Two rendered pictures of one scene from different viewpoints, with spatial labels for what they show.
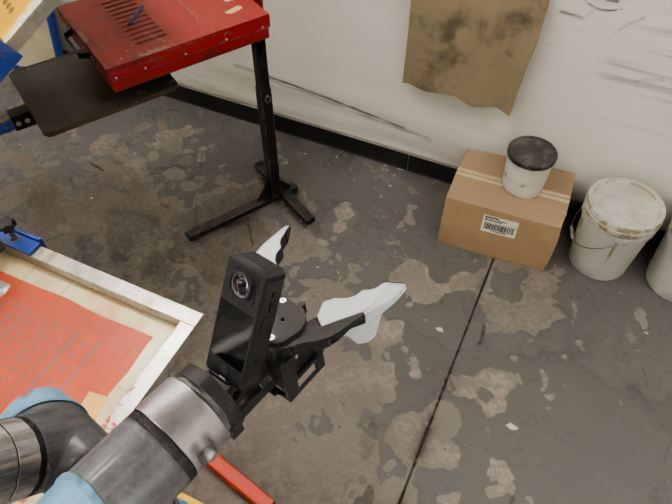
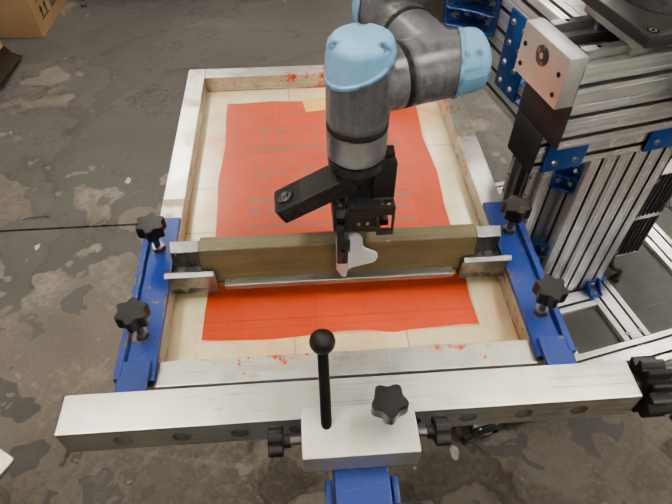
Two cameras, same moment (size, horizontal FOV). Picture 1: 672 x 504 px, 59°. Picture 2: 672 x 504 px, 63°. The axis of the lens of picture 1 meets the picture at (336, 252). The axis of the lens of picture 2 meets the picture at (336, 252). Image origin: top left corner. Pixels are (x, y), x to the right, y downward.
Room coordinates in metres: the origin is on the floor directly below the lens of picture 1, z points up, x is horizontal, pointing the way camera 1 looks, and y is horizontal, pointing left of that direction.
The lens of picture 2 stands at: (1.03, 1.45, 1.64)
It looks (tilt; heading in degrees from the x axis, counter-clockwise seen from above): 48 degrees down; 241
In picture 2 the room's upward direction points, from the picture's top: straight up
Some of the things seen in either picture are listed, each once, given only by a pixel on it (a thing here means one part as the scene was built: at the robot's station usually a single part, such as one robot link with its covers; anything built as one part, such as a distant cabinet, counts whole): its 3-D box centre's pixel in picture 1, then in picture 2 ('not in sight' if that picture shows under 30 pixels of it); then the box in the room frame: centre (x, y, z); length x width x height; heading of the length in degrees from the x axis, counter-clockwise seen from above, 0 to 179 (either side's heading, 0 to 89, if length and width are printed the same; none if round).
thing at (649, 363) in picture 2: not in sight; (637, 386); (0.54, 1.34, 1.02); 0.07 x 0.06 x 0.07; 65
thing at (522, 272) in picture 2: not in sight; (519, 279); (0.52, 1.12, 0.97); 0.30 x 0.05 x 0.07; 65
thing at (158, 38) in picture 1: (169, 20); not in sight; (1.93, 0.57, 1.06); 0.61 x 0.46 x 0.12; 125
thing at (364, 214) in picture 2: not in sight; (360, 189); (0.73, 0.98, 1.15); 0.09 x 0.08 x 0.12; 155
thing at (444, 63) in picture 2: not in sight; (431, 60); (0.64, 0.98, 1.30); 0.11 x 0.11 x 0.08; 82
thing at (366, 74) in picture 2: not in sight; (361, 82); (0.73, 0.98, 1.31); 0.09 x 0.08 x 0.11; 172
